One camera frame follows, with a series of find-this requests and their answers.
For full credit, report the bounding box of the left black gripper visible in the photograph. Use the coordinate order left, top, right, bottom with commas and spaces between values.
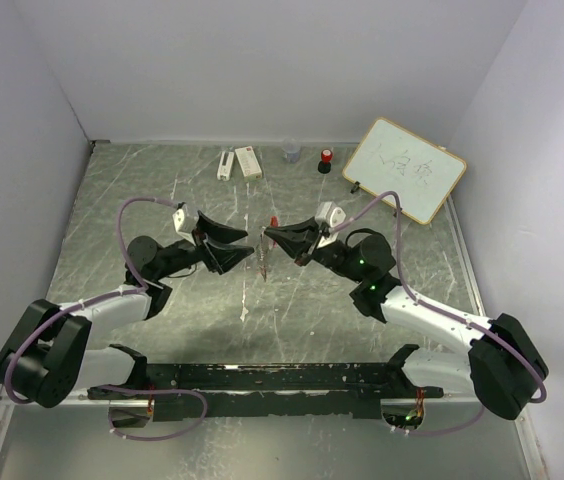
155, 210, 255, 281

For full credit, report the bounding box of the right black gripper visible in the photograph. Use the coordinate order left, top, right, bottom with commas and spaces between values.
265, 217, 365, 284

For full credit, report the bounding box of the red handle keyring chain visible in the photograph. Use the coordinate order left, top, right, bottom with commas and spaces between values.
256, 215, 279, 281

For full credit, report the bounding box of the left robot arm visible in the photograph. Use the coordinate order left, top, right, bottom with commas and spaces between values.
0, 207, 254, 408

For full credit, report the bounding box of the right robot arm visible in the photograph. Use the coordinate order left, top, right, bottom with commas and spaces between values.
263, 218, 548, 420

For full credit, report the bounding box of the red black stamp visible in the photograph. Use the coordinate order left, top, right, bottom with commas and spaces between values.
317, 149, 333, 174

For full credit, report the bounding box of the white stapler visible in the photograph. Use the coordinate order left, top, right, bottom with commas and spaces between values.
216, 151, 235, 181

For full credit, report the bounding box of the white staples box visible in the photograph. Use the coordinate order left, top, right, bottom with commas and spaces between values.
234, 146, 263, 181

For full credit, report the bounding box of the clear paperclip jar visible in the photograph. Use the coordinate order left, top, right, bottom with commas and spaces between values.
282, 138, 301, 163

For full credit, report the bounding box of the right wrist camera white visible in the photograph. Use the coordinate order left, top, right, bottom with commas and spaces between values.
315, 201, 346, 248

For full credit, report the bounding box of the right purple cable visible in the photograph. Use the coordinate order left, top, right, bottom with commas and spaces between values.
329, 190, 548, 437

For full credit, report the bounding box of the purple cable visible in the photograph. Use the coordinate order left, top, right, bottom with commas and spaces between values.
329, 190, 548, 437
3, 195, 209, 441

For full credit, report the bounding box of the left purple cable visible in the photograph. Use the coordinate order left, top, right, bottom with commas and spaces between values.
3, 195, 209, 441

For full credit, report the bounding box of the small whiteboard wood frame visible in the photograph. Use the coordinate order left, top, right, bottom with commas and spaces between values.
342, 117, 467, 225

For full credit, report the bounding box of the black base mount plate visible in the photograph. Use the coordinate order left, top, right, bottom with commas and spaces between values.
86, 362, 446, 422

